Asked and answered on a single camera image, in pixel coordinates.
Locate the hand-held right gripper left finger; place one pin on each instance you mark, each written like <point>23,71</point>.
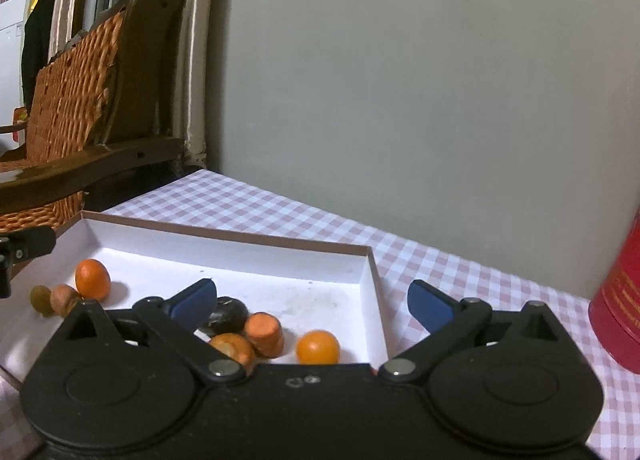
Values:
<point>195,302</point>

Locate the red thermos flask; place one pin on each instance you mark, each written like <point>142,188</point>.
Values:
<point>620,300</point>

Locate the orange carrot piece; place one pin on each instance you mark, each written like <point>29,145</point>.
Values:
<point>264,333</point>

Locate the reddish brown small chestnut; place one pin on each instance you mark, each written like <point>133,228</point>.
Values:
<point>62,297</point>

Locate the dark wooden armchair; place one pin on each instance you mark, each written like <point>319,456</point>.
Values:
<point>145,65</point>

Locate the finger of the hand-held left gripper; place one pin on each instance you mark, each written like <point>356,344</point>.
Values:
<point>27,244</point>

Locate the small orange tangerine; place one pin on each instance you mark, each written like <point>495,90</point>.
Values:
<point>317,347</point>
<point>92,279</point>

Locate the shrivelled brownish orange chunk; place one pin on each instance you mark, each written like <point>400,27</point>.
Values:
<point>232,346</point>

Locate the brown cardboard box white inside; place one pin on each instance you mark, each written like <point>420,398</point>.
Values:
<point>280,275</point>

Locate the white refrigerator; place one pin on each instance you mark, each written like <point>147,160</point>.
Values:
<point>10,65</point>

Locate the dark brown round chestnut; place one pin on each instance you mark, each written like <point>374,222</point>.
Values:
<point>230,314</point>

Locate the olive brown round longan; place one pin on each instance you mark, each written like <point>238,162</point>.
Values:
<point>40,298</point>

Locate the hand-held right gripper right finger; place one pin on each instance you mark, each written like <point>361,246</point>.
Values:
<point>430,307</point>

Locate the red bag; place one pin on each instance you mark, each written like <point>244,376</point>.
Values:
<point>20,123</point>

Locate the black hanging coat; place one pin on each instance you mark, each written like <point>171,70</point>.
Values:
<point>35,50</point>

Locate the pink white checkered tablecloth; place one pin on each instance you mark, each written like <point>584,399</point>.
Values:
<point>450,265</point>

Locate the orange woven chair cushion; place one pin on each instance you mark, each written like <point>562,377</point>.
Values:
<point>75,100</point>

